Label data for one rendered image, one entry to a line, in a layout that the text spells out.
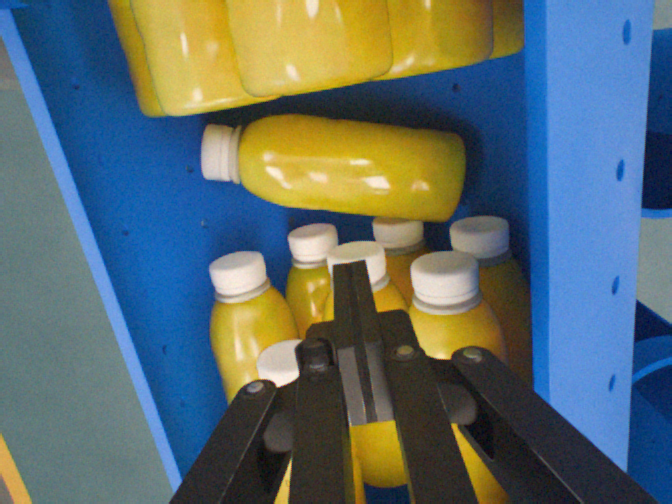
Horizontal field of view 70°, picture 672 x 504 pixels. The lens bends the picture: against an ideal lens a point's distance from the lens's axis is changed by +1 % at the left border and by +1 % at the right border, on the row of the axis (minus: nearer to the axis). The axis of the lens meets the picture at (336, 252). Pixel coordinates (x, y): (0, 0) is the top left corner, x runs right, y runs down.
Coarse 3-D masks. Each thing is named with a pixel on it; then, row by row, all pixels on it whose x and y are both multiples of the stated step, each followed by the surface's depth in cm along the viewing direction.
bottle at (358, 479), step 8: (352, 432) 32; (352, 440) 32; (352, 448) 32; (352, 456) 32; (288, 472) 30; (360, 472) 33; (288, 480) 30; (360, 480) 33; (280, 488) 31; (288, 488) 30; (360, 488) 33; (280, 496) 31; (360, 496) 33
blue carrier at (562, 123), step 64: (0, 0) 20; (64, 0) 26; (576, 0) 13; (640, 0) 15; (64, 64) 25; (512, 64) 31; (576, 64) 13; (640, 64) 16; (64, 128) 24; (128, 128) 30; (192, 128) 34; (448, 128) 36; (512, 128) 32; (576, 128) 14; (640, 128) 17; (64, 192) 24; (128, 192) 30; (192, 192) 35; (512, 192) 34; (576, 192) 15; (640, 192) 19; (128, 256) 29; (192, 256) 35; (512, 256) 36; (576, 256) 15; (128, 320) 28; (192, 320) 35; (576, 320) 16; (192, 384) 35; (576, 384) 17; (192, 448) 34
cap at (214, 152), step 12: (204, 132) 32; (216, 132) 33; (228, 132) 33; (204, 144) 32; (216, 144) 32; (228, 144) 32; (204, 156) 32; (216, 156) 32; (204, 168) 33; (216, 168) 33; (216, 180) 34; (228, 180) 34
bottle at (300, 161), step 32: (256, 128) 32; (288, 128) 32; (320, 128) 32; (352, 128) 32; (384, 128) 33; (256, 160) 32; (288, 160) 31; (320, 160) 31; (352, 160) 31; (384, 160) 31; (416, 160) 32; (448, 160) 32; (256, 192) 33; (288, 192) 32; (320, 192) 32; (352, 192) 32; (384, 192) 32; (416, 192) 32; (448, 192) 32
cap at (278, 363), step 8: (280, 344) 32; (288, 344) 32; (296, 344) 32; (264, 352) 31; (272, 352) 31; (280, 352) 31; (288, 352) 31; (264, 360) 30; (272, 360) 30; (280, 360) 30; (288, 360) 30; (264, 368) 29; (272, 368) 29; (280, 368) 29; (288, 368) 29; (296, 368) 29; (264, 376) 29; (272, 376) 29; (280, 376) 29; (288, 376) 29; (296, 376) 29; (280, 384) 29
